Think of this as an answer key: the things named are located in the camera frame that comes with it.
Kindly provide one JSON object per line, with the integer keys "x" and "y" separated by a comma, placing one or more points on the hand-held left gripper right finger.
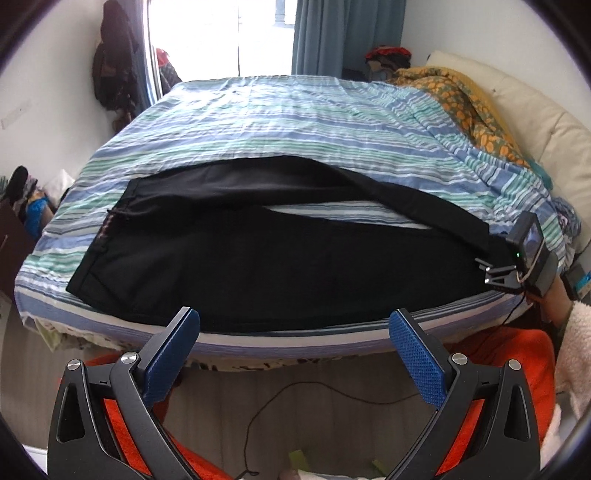
{"x": 415, "y": 357}

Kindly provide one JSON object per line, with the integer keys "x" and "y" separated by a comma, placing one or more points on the red and black clothes pile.
{"x": 388, "y": 53}

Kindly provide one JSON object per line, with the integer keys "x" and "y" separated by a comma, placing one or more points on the striped bed sheet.
{"x": 286, "y": 120}

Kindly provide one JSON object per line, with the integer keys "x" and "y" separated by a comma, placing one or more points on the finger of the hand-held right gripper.
{"x": 496, "y": 265}
{"x": 503, "y": 280}

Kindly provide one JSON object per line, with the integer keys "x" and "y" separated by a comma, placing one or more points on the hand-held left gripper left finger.
{"x": 171, "y": 357}

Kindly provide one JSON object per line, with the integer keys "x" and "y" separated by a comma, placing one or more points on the black pants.
{"x": 277, "y": 258}

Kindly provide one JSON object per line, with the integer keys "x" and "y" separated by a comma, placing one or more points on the red cloth by window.
{"x": 162, "y": 59}

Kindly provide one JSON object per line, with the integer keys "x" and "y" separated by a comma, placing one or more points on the cream padded headboard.
{"x": 531, "y": 101}

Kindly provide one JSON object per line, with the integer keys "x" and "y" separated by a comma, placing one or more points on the blue curtain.
{"x": 341, "y": 34}

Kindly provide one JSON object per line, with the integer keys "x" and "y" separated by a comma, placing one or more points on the yellow floral blanket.
{"x": 466, "y": 106}

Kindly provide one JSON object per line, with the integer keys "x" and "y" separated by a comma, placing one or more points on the orange fleece clothing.
{"x": 503, "y": 364}

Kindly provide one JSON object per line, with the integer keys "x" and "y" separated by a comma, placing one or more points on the window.
{"x": 221, "y": 37}

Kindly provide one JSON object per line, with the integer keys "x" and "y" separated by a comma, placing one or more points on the dark hanging clothes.
{"x": 115, "y": 60}

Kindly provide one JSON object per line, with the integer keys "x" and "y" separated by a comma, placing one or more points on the dark brown cabinet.
{"x": 11, "y": 249}

